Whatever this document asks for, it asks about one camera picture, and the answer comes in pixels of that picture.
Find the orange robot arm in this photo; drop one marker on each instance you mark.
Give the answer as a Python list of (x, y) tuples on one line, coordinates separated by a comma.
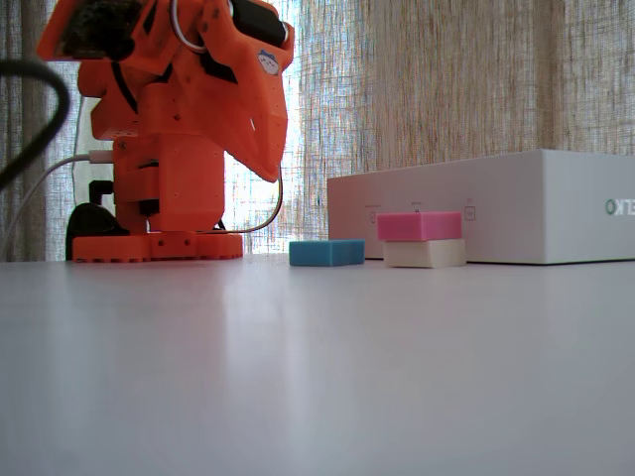
[(168, 188)]

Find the orange gripper finger with sticker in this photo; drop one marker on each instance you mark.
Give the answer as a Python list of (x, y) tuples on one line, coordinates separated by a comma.
[(263, 114)]

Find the black table clamp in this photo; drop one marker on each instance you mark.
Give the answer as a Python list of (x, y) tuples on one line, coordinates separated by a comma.
[(89, 223)]

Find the white cardboard box bin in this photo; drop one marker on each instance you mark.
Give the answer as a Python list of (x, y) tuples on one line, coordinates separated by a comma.
[(511, 198)]

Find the cream white cuboid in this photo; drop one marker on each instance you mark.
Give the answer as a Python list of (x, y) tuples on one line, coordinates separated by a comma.
[(424, 254)]

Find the pink cuboid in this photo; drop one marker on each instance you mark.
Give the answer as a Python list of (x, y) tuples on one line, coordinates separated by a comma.
[(419, 226)]

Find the blue cuboid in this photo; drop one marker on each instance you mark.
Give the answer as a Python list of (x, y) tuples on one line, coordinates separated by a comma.
[(327, 253)]

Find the wrist camera on orange mount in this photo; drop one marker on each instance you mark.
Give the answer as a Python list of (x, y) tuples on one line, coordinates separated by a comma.
[(99, 25)]

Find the beige woven curtain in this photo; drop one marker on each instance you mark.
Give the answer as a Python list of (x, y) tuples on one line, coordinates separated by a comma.
[(25, 30), (446, 74)]

